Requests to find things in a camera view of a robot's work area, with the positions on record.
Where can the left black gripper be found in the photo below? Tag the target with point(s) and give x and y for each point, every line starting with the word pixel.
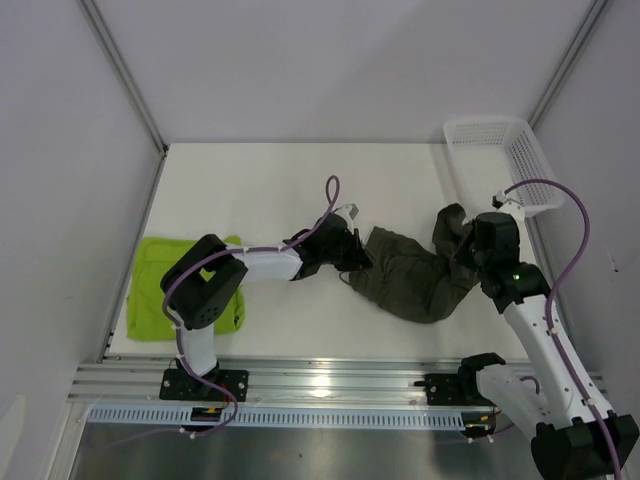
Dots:
pixel 358 260

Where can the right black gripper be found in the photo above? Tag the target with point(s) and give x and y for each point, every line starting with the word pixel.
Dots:
pixel 461 256

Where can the dark olive shorts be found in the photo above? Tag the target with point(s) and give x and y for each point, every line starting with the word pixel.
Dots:
pixel 412 283

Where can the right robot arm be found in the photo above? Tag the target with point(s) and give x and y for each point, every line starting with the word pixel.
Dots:
pixel 573 430

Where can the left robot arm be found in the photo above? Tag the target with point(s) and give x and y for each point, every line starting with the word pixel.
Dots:
pixel 198 288

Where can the white plastic basket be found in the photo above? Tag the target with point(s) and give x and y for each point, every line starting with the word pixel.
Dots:
pixel 488 154

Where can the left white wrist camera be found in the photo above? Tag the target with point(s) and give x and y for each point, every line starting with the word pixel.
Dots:
pixel 348 212

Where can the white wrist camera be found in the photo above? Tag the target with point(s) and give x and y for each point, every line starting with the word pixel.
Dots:
pixel 507 205
pixel 348 212

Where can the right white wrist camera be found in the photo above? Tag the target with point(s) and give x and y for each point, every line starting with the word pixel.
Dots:
pixel 507 205

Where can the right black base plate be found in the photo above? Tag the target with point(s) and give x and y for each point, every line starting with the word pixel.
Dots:
pixel 444 389

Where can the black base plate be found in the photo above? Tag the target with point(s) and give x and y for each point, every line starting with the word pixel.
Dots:
pixel 178 385
pixel 444 389

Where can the aluminium mounting rail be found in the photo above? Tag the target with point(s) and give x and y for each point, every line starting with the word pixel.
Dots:
pixel 273 382

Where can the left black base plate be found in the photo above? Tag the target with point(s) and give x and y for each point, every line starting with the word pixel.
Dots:
pixel 178 385

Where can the white slotted cable duct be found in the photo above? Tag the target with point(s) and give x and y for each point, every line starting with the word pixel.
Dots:
pixel 437 420

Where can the right aluminium corner post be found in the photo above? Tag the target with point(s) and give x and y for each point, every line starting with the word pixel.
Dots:
pixel 569 59

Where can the aluminium corner post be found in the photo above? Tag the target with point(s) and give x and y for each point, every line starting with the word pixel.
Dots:
pixel 106 41
pixel 569 59

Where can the left aluminium corner post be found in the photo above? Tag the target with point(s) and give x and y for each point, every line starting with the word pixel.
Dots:
pixel 106 41

